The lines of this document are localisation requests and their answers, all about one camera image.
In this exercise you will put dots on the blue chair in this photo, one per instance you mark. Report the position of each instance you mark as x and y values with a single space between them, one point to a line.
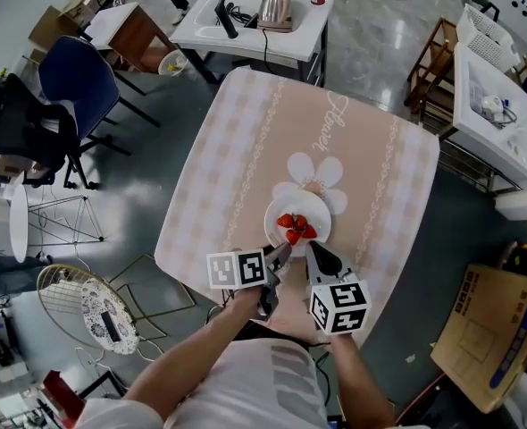
78 78

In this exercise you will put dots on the black remote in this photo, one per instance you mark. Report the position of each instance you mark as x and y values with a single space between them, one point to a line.
111 327

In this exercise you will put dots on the red strawberry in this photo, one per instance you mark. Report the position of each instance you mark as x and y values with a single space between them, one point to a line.
309 232
284 221
293 237
300 222

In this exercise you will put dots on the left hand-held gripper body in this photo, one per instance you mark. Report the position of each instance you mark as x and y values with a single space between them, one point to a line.
236 269

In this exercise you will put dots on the large cardboard box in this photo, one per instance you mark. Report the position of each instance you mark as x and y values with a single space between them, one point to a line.
482 329

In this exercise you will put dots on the steel electric kettle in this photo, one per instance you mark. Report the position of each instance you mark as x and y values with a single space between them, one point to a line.
274 9

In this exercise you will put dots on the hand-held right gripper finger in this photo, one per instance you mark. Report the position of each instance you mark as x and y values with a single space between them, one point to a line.
326 262

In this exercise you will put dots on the brown wooden cabinet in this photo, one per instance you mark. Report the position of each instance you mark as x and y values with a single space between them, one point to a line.
134 34

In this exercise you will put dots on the black faucet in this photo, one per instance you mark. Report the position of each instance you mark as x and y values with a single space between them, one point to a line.
225 16

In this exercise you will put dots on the person's right forearm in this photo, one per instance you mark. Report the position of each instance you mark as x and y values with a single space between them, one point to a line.
362 382

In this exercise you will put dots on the person's left forearm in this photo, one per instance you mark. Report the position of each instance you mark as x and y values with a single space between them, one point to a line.
192 355

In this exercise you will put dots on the black office chair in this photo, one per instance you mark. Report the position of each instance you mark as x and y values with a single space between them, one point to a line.
27 123

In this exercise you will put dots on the round white side table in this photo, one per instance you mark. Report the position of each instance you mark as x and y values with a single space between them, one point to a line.
19 221

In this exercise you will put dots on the pink flowered table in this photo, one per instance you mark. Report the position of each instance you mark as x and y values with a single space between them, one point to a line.
254 150

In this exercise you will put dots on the stacked cardboard boxes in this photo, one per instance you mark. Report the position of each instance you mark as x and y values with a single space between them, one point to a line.
53 25

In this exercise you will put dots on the red box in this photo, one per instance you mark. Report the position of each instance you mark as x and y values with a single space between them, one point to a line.
62 396

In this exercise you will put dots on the small white device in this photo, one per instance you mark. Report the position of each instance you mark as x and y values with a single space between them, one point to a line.
492 104

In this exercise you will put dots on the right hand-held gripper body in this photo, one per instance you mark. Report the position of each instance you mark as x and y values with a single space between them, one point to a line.
340 307

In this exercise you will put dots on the wooden rack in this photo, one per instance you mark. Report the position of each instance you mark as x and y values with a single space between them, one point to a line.
429 74

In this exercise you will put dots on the white sink table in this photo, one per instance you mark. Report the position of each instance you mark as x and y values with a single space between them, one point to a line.
308 29

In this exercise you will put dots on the patterned round cushion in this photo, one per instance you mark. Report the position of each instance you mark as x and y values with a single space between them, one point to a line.
111 302

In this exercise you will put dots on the white plastic basket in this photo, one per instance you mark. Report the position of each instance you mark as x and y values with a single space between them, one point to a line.
482 34

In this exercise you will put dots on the white plate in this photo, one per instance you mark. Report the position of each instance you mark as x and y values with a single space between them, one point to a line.
276 208

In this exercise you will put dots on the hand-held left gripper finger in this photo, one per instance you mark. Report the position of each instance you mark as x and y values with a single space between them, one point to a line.
279 254

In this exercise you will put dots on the white work table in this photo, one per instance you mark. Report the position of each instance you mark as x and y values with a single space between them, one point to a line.
500 150

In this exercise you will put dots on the person's white shirt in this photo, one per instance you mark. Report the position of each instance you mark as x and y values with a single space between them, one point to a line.
245 391

